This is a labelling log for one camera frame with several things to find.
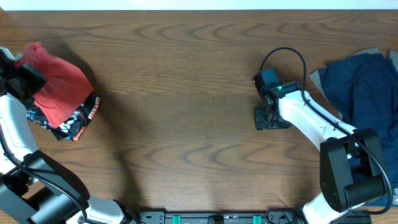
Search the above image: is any red soccer t-shirt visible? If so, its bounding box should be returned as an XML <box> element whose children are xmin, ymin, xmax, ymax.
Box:
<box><xmin>14</xmin><ymin>42</ymin><xmax>93</xmax><ymax>128</ymax></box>

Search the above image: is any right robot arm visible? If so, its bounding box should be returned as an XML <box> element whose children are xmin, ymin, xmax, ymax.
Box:
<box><xmin>252</xmin><ymin>69</ymin><xmax>392</xmax><ymax>223</ymax></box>

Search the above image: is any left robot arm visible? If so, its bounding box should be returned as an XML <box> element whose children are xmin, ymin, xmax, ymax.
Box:
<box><xmin>1</xmin><ymin>48</ymin><xmax>140</xmax><ymax>223</ymax></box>

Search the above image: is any black printed folded t-shirt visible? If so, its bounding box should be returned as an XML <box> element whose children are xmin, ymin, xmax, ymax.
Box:
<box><xmin>26</xmin><ymin>94</ymin><xmax>100</xmax><ymax>141</ymax></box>

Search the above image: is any navy blue t-shirt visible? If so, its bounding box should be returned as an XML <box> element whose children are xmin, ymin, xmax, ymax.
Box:
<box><xmin>317</xmin><ymin>53</ymin><xmax>397</xmax><ymax>189</ymax></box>

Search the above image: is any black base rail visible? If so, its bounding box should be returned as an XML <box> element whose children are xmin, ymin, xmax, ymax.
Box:
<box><xmin>138</xmin><ymin>210</ymin><xmax>306</xmax><ymax>224</ymax></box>

